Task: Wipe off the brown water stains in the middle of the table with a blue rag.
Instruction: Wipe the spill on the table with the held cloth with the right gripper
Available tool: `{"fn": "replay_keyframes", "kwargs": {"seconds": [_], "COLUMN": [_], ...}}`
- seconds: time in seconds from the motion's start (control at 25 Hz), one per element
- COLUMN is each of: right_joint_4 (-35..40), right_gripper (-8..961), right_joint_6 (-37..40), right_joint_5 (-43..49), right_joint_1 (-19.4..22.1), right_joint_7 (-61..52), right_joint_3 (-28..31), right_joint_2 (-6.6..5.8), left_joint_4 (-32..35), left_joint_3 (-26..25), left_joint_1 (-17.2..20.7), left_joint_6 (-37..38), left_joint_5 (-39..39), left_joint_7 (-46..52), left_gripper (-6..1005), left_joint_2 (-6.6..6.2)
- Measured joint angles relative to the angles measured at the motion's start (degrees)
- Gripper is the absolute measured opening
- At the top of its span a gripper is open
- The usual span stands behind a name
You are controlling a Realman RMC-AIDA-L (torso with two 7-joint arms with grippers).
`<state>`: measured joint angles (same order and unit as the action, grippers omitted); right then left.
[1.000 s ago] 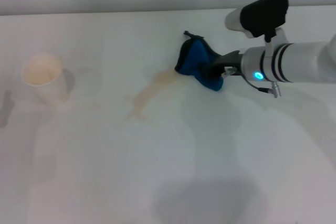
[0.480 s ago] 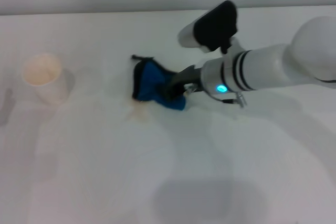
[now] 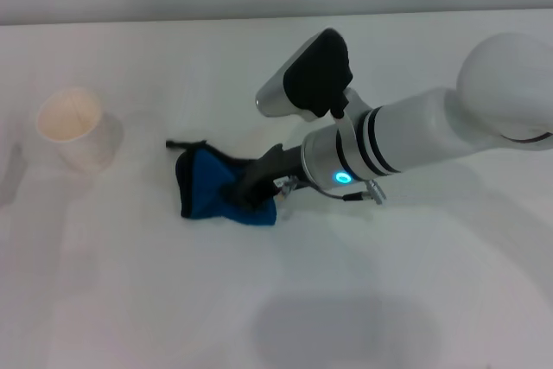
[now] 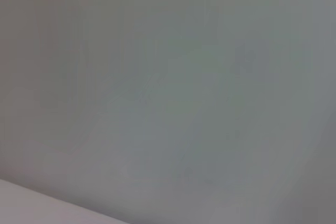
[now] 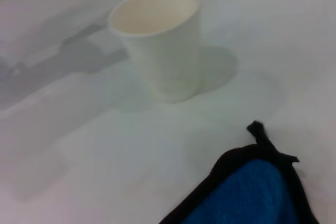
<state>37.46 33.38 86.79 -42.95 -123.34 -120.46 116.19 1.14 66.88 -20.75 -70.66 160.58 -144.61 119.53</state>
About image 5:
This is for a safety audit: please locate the white paper cup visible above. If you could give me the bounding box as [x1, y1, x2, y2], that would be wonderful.
[108, 0, 202, 103]

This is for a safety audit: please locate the blue rag with black trim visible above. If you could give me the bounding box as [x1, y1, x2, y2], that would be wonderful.
[156, 120, 320, 224]

